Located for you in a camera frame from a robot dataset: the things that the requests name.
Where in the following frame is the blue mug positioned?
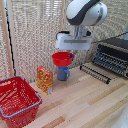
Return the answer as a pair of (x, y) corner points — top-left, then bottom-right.
(56, 65), (71, 82)

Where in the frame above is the red plastic dish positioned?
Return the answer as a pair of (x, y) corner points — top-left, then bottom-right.
(51, 51), (75, 67)

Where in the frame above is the black cable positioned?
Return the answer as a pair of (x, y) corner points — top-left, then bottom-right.
(91, 31), (128, 44)

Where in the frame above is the bamboo blind screen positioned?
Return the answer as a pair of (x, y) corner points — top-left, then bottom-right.
(7, 0), (128, 84)

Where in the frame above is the black slotted dish rack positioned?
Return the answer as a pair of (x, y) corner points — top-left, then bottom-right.
(92, 37), (128, 80)

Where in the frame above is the red shopping basket blue rim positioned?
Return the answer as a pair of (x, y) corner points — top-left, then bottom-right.
(0, 75), (43, 128)

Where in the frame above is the black wire rack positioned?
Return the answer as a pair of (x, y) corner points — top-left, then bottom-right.
(79, 64), (112, 85)

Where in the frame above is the red yellow food box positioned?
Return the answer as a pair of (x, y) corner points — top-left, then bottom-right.
(36, 65), (54, 96)

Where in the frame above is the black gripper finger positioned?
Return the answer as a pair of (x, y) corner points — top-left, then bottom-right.
(68, 51), (75, 62)

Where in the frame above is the wooden post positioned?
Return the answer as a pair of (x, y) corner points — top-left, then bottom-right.
(0, 0), (15, 79)

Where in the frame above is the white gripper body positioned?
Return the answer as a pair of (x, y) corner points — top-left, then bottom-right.
(54, 30), (93, 52)

